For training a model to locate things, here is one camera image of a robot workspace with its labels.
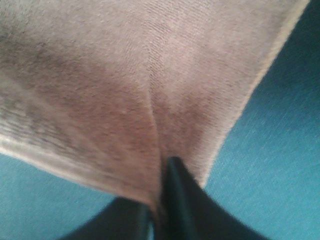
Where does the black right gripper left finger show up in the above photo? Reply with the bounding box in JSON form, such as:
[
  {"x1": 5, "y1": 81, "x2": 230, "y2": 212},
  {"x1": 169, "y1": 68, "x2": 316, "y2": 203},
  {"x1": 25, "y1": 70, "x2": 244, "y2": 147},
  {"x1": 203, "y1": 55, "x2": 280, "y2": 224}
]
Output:
[{"x1": 61, "y1": 197, "x2": 151, "y2": 240}]

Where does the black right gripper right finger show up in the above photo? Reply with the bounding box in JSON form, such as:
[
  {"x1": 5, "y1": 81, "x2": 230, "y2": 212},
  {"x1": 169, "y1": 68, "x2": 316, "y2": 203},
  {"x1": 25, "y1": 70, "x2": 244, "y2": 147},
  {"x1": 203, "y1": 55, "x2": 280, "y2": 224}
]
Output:
[{"x1": 154, "y1": 156, "x2": 267, "y2": 240}]

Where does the brown towel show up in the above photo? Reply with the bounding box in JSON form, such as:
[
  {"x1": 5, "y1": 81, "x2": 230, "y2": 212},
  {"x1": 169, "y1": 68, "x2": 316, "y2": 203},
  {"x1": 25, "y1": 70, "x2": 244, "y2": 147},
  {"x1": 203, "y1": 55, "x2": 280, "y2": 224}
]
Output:
[{"x1": 0, "y1": 0, "x2": 308, "y2": 210}]

